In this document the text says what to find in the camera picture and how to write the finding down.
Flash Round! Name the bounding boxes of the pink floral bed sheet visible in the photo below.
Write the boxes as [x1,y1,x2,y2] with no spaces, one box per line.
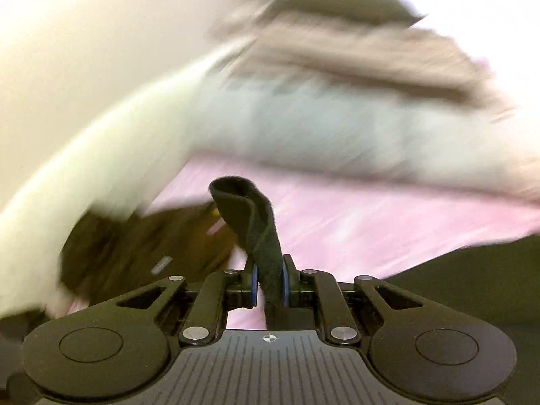
[67,154,540,330]

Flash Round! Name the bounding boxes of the white quilted duvet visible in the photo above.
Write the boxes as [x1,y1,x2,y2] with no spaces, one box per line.
[0,42,254,317]

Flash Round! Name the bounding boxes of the grey-green folded blanket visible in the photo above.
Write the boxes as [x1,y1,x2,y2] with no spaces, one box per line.
[186,76,540,203]

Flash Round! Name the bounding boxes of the beige striped folded blanket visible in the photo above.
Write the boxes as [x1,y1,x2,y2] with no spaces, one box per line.
[211,12,519,110]

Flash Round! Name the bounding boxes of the brown corduroy pants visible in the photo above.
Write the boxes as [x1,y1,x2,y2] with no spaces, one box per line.
[59,202,249,300]

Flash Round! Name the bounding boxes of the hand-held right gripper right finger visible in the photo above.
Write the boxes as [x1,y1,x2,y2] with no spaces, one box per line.
[280,254,425,345]

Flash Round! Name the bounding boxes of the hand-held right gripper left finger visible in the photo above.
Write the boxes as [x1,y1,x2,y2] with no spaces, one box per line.
[116,257,259,345]

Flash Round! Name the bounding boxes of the green cushion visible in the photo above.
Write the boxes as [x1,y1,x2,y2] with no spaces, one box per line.
[262,0,427,30]

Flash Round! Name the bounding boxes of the dark grey garment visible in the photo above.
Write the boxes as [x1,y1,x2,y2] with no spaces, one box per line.
[209,176,540,334]

